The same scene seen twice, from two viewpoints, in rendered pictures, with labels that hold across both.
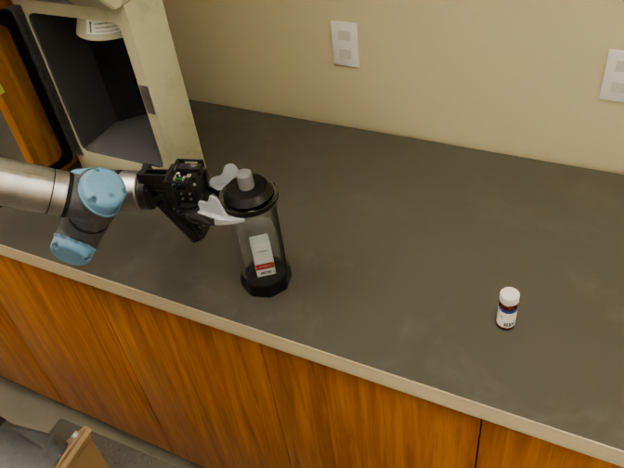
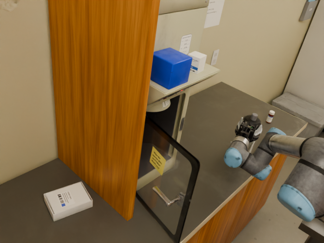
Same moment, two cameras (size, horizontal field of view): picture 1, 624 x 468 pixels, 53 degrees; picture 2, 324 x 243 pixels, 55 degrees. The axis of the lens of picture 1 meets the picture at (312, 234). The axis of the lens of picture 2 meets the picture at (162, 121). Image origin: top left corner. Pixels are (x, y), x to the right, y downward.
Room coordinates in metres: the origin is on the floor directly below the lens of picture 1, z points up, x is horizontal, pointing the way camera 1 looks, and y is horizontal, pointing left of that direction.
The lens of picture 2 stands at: (1.23, 1.48, 1.97)
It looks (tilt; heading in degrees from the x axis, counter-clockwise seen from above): 34 degrees down; 276
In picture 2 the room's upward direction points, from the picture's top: 9 degrees clockwise
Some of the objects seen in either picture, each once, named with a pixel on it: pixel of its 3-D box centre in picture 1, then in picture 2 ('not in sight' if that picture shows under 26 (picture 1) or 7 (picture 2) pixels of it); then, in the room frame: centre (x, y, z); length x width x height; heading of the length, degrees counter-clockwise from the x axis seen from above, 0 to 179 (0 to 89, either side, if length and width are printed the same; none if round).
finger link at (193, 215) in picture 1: (200, 212); (252, 136); (0.91, 0.20, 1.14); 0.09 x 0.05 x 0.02; 49
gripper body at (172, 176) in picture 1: (175, 188); (245, 134); (0.95, 0.24, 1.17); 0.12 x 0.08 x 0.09; 73
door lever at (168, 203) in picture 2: not in sight; (166, 194); (1.24, 0.75, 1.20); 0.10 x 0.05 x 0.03; 138
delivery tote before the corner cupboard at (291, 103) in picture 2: not in sight; (298, 118); (-0.04, -1.91, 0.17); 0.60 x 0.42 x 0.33; 146
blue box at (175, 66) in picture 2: not in sight; (169, 67); (1.32, 0.54, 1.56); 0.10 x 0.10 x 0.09; 58
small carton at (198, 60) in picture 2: not in sight; (195, 62); (1.24, 0.41, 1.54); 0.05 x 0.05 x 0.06; 65
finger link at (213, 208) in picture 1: (218, 208); (259, 129); (0.88, 0.16, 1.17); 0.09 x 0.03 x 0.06; 49
